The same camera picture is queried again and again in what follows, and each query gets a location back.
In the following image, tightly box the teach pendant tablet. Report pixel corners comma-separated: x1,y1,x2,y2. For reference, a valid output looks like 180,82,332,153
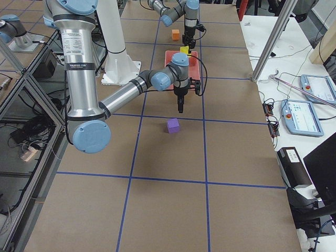
300,75,335,104
281,99,324,137

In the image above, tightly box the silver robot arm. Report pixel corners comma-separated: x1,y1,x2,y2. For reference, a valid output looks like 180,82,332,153
147,0,205,53
44,1,189,153

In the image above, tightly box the black monitor stand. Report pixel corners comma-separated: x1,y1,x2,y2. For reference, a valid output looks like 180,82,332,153
286,188,335,238

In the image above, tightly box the aluminium frame post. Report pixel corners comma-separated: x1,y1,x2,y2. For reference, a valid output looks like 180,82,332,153
250,0,298,82

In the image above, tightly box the purple foam block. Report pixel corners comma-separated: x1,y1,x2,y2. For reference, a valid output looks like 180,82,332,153
167,118,180,134

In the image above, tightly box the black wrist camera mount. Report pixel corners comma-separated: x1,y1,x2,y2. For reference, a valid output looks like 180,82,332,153
188,78,202,96

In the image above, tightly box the white pedestal column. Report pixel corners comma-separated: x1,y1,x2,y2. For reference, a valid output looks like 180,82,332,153
97,0,141,86

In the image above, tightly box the orange foam block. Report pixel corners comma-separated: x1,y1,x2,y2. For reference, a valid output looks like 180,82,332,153
171,29,180,41

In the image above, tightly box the pink plastic bin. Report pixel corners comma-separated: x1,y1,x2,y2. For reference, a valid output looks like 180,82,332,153
152,50,200,90

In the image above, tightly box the far teach pendant tablet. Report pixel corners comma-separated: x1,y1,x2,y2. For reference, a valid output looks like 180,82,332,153
300,75,335,104

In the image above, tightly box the near teach pendant tablet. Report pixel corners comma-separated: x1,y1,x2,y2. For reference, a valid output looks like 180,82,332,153
281,99,324,137

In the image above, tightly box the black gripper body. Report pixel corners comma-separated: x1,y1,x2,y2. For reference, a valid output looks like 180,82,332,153
173,86,188,97
183,26,195,39

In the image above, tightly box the black box with label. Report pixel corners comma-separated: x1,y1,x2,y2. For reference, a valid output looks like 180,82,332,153
277,147,312,188

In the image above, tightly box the black monitor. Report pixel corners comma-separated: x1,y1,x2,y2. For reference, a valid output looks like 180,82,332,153
303,133,335,203

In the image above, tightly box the yellow foam block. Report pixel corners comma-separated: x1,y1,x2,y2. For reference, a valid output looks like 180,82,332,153
180,46,190,55

